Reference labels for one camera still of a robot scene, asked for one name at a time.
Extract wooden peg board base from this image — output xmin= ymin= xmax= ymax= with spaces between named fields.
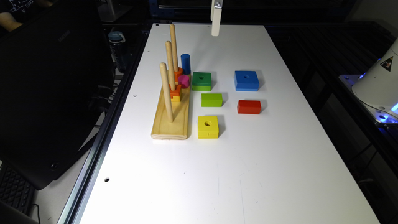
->
xmin=151 ymin=88 xmax=190 ymax=140

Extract wooden peg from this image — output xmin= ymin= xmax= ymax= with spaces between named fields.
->
xmin=165 ymin=41 xmax=176 ymax=91
xmin=159 ymin=62 xmax=174 ymax=123
xmin=169 ymin=24 xmax=178 ymax=72

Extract dark green square block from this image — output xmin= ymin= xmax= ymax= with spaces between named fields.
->
xmin=192 ymin=72 xmax=211 ymax=91

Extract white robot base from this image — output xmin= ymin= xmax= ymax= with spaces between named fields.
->
xmin=339 ymin=42 xmax=397 ymax=127

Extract orange cross block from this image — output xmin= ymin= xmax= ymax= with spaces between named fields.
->
xmin=169 ymin=85 xmax=181 ymax=98

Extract front wooden peg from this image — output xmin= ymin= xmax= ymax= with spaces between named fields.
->
xmin=159 ymin=62 xmax=174 ymax=123

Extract rear wooden peg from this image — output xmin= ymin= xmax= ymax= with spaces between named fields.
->
xmin=169 ymin=24 xmax=178 ymax=72

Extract blue square block with hole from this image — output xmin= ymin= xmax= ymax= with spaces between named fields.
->
xmin=234 ymin=70 xmax=259 ymax=91

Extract yellow square block with hole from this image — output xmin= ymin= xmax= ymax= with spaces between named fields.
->
xmin=198 ymin=116 xmax=219 ymax=139

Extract red rectangular block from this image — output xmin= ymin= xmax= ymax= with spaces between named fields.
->
xmin=237 ymin=100 xmax=262 ymax=114

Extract light green rectangular block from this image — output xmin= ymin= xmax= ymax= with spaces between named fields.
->
xmin=201 ymin=93 xmax=223 ymax=107

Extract blue lidded water bottle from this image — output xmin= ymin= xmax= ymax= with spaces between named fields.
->
xmin=108 ymin=31 xmax=130 ymax=73

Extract blue cylinder block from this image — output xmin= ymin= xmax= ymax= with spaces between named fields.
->
xmin=181 ymin=54 xmax=191 ymax=75

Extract black keyboard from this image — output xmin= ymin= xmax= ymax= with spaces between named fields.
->
xmin=1 ymin=163 xmax=35 ymax=215

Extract orange block on rear peg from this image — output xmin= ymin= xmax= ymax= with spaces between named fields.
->
xmin=174 ymin=67 xmax=183 ymax=84

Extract middle wooden peg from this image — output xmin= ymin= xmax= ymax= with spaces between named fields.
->
xmin=165 ymin=41 xmax=176 ymax=91

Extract pink cylinder block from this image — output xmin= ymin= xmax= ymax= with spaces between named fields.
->
xmin=178 ymin=75 xmax=190 ymax=89

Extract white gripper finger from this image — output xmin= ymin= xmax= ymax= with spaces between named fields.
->
xmin=211 ymin=0 xmax=222 ymax=37

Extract yellow block under orange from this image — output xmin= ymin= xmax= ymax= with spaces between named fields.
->
xmin=170 ymin=96 xmax=181 ymax=102

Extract person forearm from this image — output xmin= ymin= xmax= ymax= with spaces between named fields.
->
xmin=0 ymin=12 xmax=22 ymax=32

